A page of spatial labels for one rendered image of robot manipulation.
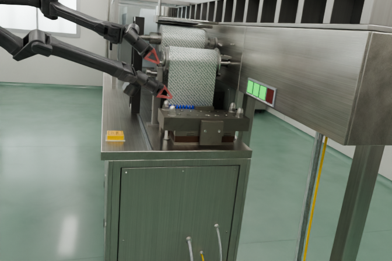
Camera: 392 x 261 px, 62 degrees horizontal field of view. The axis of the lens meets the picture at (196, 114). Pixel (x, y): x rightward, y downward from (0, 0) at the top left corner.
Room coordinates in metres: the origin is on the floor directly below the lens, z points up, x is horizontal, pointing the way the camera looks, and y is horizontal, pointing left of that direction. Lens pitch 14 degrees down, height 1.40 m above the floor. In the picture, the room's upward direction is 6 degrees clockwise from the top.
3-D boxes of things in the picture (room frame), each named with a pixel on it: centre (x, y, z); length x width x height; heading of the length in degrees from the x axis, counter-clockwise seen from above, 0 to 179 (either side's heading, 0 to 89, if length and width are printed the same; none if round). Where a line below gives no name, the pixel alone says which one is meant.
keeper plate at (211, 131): (1.39, -0.08, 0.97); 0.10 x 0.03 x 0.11; 106
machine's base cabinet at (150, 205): (2.52, 0.39, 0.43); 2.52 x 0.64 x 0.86; 16
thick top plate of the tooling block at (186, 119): (1.47, -0.04, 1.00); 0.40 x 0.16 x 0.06; 106
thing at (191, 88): (1.58, 0.04, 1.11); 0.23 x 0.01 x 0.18; 106
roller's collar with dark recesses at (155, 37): (1.83, 0.26, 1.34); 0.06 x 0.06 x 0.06; 16
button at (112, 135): (1.38, 0.35, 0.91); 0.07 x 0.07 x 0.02; 16
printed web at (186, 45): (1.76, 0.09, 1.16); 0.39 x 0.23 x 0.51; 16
